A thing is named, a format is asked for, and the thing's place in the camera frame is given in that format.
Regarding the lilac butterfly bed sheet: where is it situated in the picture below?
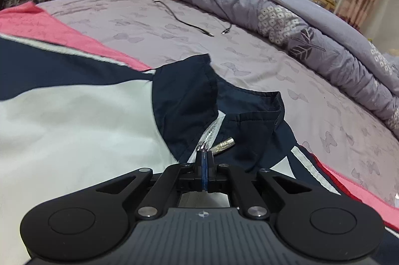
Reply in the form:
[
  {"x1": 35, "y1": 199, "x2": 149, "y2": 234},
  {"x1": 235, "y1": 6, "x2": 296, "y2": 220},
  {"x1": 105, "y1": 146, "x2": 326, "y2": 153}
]
[{"x1": 34, "y1": 0, "x2": 399, "y2": 206}]

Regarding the white and navy jacket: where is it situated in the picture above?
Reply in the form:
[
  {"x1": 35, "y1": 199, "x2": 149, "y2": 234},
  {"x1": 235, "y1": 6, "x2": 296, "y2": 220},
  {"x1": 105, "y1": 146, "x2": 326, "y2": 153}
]
[{"x1": 0, "y1": 33, "x2": 399, "y2": 265}]

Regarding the black cable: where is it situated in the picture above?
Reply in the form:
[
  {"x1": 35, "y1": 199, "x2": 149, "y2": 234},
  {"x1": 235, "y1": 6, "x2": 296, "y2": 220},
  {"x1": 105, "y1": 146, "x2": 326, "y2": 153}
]
[{"x1": 152, "y1": 0, "x2": 234, "y2": 36}]

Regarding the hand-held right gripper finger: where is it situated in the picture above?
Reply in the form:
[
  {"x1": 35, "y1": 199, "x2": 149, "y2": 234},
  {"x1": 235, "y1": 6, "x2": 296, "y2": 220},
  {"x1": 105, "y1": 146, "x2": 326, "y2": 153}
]
[
  {"x1": 94, "y1": 150, "x2": 207, "y2": 220},
  {"x1": 204, "y1": 150, "x2": 312, "y2": 220}
]

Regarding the pink blanket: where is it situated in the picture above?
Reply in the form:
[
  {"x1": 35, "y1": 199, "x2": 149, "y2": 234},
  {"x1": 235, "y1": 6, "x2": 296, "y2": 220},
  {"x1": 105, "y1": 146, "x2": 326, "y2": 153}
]
[{"x1": 0, "y1": 1, "x2": 399, "y2": 223}]

